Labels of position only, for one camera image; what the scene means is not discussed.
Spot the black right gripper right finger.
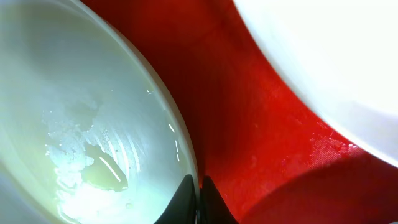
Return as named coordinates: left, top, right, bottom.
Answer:
left=199, top=176, right=238, bottom=224

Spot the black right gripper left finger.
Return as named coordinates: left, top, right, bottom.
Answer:
left=155, top=174, right=197, bottom=224

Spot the light green plate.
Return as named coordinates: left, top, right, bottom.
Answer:
left=1, top=1, right=198, bottom=223

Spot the red plastic tray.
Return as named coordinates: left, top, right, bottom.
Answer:
left=85, top=0, right=397, bottom=223

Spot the cream white plate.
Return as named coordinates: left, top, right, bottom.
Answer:
left=234, top=0, right=397, bottom=166

